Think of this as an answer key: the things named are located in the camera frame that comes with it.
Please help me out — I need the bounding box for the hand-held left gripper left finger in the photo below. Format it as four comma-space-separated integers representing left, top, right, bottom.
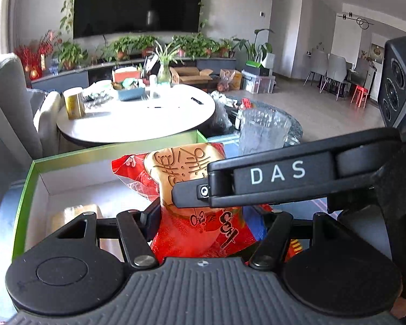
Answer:
55, 198, 163, 269

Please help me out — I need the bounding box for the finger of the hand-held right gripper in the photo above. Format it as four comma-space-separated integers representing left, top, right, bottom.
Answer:
171, 127, 403, 209

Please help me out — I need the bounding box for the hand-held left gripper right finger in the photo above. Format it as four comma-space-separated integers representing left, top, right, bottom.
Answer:
248, 211, 355, 273

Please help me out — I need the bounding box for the large red snack packet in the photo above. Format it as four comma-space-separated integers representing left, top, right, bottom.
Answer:
111, 142, 268, 266

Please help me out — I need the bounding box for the green cardboard box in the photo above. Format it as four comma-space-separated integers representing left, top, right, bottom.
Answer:
12, 129, 209, 262

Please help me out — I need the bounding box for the blue striped tablecloth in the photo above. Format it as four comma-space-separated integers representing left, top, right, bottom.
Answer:
0, 135, 268, 324

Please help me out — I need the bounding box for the clear glass mug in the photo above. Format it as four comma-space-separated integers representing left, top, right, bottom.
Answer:
238, 108, 292, 158

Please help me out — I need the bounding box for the white round table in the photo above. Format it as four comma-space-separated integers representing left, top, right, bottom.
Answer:
56, 83, 217, 145

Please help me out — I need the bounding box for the red stool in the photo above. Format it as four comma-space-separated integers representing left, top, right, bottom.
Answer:
351, 85, 369, 108

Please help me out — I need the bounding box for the orange shopping bag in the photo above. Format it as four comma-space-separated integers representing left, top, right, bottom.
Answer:
218, 69, 243, 92

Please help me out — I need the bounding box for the clear plastic storage box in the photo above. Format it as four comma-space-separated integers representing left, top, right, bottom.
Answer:
240, 70, 277, 95

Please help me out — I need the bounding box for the open brown cardboard box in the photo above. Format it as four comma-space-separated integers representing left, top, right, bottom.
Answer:
169, 66, 213, 85

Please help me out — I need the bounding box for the blue plastic basket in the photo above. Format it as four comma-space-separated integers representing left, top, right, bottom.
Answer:
116, 86, 146, 102

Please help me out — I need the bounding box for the grey dining chair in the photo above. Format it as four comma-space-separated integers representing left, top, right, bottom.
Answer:
304, 50, 329, 87
324, 54, 351, 101

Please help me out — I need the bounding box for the yellow canister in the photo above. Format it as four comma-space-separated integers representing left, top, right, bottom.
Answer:
63, 87, 86, 120

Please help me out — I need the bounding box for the spider plant in glass vase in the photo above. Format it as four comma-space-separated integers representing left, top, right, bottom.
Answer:
147, 40, 185, 85

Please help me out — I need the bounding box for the tall leafy plant white pot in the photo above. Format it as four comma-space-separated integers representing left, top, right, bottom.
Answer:
233, 28, 276, 69

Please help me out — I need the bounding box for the red and white box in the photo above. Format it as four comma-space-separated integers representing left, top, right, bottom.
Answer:
113, 67, 143, 84

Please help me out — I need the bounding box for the wide green potted plant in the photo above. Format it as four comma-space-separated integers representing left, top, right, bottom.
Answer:
171, 33, 221, 60

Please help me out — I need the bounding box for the dark television cabinet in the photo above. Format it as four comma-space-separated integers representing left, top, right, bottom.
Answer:
30, 57, 238, 91

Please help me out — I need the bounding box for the grey sofa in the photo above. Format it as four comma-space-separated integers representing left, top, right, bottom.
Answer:
0, 52, 62, 177

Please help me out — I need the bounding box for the red festive decoration plant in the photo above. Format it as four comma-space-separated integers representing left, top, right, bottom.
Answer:
15, 30, 63, 79

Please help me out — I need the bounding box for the hanging green vine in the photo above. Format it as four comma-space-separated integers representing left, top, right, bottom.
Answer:
59, 0, 87, 35

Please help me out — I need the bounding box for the framed wall picture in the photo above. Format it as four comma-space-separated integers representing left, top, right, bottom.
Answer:
370, 43, 385, 63

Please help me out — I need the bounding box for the ring ceiling lamp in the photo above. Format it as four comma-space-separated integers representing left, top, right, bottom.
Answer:
336, 12, 375, 30

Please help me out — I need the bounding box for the black wall television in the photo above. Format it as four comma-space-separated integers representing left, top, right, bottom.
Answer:
72, 0, 205, 40

